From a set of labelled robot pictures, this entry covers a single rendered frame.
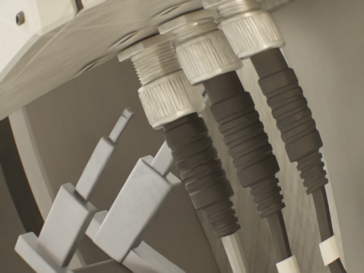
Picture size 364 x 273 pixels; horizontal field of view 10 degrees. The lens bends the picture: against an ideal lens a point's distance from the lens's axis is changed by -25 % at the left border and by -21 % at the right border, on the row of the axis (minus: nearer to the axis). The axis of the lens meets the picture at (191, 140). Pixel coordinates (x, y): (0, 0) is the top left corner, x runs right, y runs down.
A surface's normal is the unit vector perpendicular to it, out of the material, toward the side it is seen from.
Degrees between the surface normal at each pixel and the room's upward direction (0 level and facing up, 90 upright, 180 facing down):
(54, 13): 42
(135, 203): 62
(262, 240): 90
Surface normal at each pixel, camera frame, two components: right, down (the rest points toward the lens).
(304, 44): -0.86, 0.35
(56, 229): -0.46, 0.15
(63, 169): 0.34, -0.12
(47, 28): 0.50, 0.53
